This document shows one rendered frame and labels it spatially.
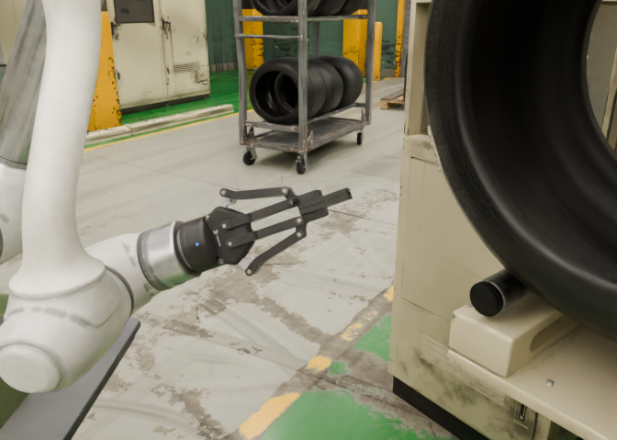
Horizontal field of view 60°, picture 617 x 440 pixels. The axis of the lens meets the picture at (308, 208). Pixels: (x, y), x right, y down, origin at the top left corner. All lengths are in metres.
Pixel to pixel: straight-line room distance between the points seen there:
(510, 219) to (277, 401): 1.40
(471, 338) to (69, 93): 0.58
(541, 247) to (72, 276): 0.51
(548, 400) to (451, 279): 0.88
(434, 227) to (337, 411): 0.71
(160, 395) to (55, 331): 1.39
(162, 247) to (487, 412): 1.18
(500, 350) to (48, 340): 0.52
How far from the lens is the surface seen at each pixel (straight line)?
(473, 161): 0.65
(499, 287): 0.71
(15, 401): 1.00
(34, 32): 0.94
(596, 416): 0.73
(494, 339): 0.72
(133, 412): 1.96
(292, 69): 4.20
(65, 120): 0.68
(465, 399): 1.72
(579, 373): 0.79
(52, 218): 0.65
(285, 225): 0.72
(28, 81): 0.96
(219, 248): 0.75
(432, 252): 1.58
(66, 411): 0.97
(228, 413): 1.89
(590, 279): 0.62
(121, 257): 0.77
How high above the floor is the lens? 1.24
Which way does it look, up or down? 21 degrees down
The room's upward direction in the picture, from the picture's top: straight up
